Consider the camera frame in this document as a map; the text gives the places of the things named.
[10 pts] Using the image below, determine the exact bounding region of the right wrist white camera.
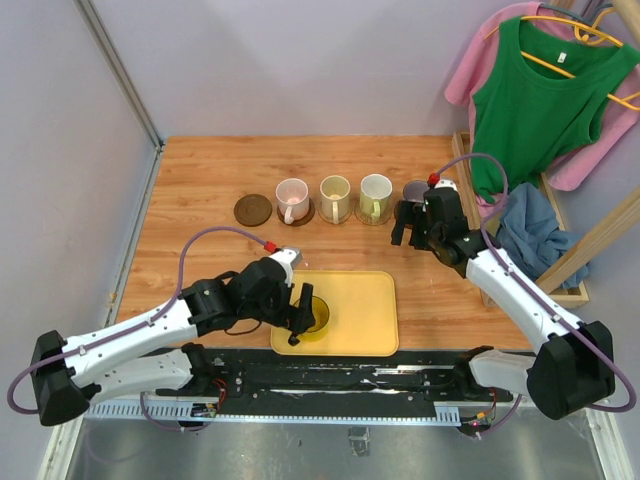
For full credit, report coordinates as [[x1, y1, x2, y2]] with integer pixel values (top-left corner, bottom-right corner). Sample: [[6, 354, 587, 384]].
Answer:
[[435, 178, 458, 191]]

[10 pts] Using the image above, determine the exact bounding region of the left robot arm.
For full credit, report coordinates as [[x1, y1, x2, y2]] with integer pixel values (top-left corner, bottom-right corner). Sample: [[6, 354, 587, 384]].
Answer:
[[30, 248, 315, 426]]

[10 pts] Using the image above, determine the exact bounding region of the woven coaster back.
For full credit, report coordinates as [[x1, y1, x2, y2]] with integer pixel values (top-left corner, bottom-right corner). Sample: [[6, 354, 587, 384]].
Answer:
[[320, 200, 352, 225]]

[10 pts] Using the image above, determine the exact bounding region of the blue cloth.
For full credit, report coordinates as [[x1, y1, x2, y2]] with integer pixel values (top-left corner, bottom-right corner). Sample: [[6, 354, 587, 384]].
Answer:
[[497, 183, 581, 281]]

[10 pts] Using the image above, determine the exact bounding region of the beige cup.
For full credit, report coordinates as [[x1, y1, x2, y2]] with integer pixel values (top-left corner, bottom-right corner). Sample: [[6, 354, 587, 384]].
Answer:
[[320, 175, 351, 204]]

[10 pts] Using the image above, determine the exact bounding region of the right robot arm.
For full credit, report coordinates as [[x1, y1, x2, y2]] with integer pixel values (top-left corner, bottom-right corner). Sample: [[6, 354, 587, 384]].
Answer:
[[391, 187, 615, 420]]

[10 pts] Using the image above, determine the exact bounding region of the green tank top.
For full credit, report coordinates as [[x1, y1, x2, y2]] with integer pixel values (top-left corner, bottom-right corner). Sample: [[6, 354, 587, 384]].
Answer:
[[471, 17, 639, 203]]

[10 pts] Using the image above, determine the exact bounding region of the pink cup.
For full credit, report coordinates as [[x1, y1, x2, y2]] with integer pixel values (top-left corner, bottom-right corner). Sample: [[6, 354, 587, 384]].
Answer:
[[275, 178, 310, 225]]

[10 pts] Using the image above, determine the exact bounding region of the woven coaster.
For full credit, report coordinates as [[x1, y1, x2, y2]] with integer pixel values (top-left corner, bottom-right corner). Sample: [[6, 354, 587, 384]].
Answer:
[[354, 201, 393, 226], [320, 200, 352, 225]]

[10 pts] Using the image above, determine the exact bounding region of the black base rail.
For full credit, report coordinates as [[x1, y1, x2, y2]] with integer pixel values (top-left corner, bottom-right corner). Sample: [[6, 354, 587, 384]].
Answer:
[[94, 344, 516, 419]]

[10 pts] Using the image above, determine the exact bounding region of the woven coaster front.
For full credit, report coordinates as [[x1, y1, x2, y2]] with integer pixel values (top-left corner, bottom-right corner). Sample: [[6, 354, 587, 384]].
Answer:
[[354, 201, 393, 226]]

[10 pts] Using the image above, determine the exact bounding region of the yellow plastic tray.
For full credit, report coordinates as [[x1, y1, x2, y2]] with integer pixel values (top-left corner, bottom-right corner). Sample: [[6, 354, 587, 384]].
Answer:
[[270, 270, 399, 357]]

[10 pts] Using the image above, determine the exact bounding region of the wrist white camera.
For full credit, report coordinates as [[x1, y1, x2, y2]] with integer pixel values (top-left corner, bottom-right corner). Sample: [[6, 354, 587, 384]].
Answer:
[[269, 247, 303, 283], [435, 178, 458, 191]]

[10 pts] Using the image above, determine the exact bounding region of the yellow black cup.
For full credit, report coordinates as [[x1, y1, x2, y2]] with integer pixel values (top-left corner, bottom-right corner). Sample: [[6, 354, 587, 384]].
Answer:
[[287, 296, 330, 347]]

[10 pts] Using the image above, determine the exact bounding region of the grey hanger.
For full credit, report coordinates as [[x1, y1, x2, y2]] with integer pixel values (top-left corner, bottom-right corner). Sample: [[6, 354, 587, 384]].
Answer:
[[542, 0, 613, 28]]

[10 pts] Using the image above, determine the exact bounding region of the white cream cup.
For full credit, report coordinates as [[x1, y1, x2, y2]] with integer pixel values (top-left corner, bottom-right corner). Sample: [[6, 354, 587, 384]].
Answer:
[[359, 174, 393, 221]]

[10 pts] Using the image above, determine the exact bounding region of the yellow hanger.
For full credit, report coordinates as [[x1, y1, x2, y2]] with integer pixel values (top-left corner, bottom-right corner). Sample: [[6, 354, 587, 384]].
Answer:
[[484, 5, 640, 112]]

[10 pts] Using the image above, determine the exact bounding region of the wooden rack frame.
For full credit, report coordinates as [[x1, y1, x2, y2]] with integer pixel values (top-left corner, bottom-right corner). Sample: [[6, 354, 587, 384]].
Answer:
[[452, 1, 639, 308]]

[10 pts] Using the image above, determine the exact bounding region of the dark brown coaster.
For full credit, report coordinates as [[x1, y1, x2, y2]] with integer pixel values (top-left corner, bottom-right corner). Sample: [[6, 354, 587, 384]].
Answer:
[[394, 200, 414, 229], [276, 198, 315, 227], [234, 194, 273, 227]]

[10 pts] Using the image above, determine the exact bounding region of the purple black cup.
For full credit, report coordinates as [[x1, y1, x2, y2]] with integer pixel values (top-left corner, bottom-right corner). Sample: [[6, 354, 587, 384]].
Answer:
[[402, 180, 430, 203]]

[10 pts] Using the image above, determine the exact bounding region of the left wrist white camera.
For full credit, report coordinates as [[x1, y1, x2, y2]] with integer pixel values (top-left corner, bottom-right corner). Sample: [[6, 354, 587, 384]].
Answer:
[[269, 247, 303, 283]]

